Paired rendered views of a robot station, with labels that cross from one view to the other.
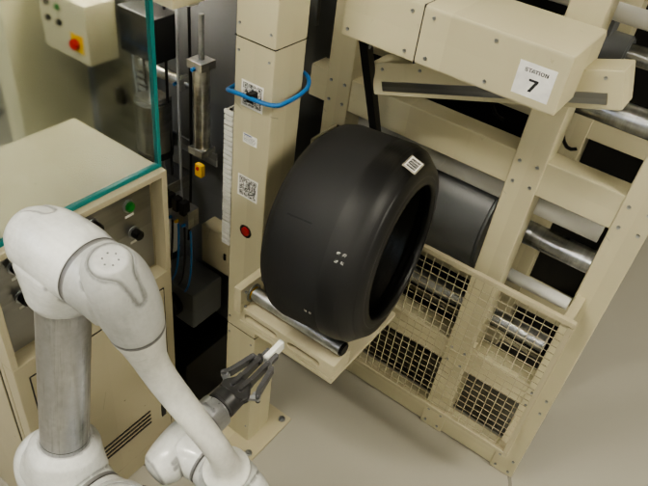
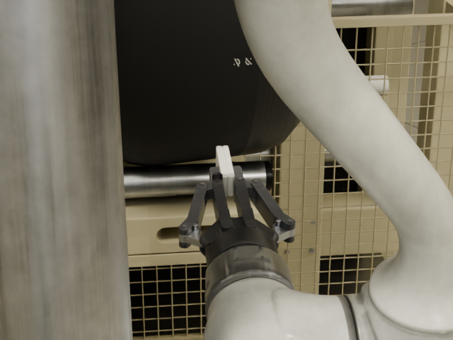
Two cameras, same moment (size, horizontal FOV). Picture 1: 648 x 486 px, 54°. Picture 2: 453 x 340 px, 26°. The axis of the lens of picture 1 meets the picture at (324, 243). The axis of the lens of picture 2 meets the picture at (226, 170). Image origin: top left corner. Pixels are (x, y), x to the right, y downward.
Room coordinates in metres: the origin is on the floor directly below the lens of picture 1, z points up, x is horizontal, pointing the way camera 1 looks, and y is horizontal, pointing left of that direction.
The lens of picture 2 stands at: (0.24, 0.73, 1.49)
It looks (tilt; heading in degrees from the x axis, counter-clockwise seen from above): 24 degrees down; 323
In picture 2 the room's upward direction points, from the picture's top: straight up
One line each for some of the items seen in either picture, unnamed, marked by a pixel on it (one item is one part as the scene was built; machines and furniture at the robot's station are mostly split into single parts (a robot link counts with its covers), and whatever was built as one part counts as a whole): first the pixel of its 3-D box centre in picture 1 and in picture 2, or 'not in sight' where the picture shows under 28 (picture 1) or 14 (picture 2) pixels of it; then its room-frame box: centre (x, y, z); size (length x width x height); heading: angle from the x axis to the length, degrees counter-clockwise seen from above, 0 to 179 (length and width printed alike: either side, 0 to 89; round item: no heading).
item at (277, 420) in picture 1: (246, 420); not in sight; (1.56, 0.21, 0.01); 0.27 x 0.27 x 0.02; 59
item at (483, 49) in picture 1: (467, 32); not in sight; (1.64, -0.28, 1.71); 0.61 x 0.25 x 0.15; 59
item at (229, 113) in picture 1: (233, 179); not in sight; (1.58, 0.30, 1.19); 0.05 x 0.04 x 0.48; 149
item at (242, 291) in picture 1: (279, 268); not in sight; (1.54, 0.13, 0.90); 0.40 x 0.03 x 0.10; 149
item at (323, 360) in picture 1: (293, 334); (147, 222); (1.32, 0.05, 0.84); 0.36 x 0.09 x 0.06; 59
